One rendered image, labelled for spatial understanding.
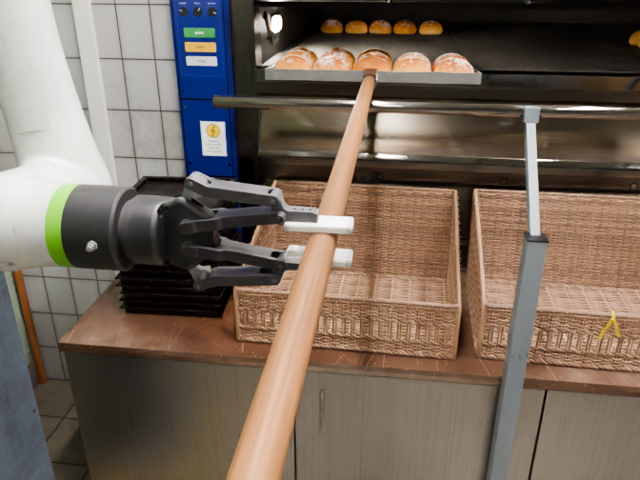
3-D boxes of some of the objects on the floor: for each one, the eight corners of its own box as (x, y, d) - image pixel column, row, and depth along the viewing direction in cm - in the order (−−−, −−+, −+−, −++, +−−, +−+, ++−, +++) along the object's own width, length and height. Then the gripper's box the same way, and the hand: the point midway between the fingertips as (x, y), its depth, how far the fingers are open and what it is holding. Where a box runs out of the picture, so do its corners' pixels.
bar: (243, 465, 192) (216, 93, 143) (664, 507, 178) (795, 108, 128) (215, 551, 164) (170, 125, 115) (713, 610, 149) (906, 149, 100)
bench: (160, 388, 227) (141, 249, 203) (864, 447, 199) (940, 294, 175) (90, 510, 176) (53, 345, 152) (1021, 612, 149) (1158, 430, 124)
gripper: (138, 148, 65) (357, 157, 63) (153, 277, 72) (352, 290, 70) (109, 169, 59) (352, 181, 56) (129, 310, 65) (348, 326, 63)
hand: (319, 239), depth 63 cm, fingers closed on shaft, 3 cm apart
